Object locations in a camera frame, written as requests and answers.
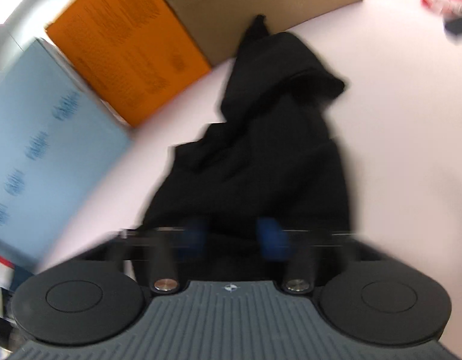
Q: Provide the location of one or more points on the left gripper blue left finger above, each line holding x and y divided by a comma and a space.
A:
192, 239

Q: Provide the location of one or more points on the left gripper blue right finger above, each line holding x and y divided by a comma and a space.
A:
274, 241

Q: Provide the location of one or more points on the black t-shirt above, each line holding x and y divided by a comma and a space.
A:
271, 160

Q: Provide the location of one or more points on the light blue cardboard box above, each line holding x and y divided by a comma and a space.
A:
57, 141

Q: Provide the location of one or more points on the orange cardboard box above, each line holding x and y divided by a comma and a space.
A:
135, 54

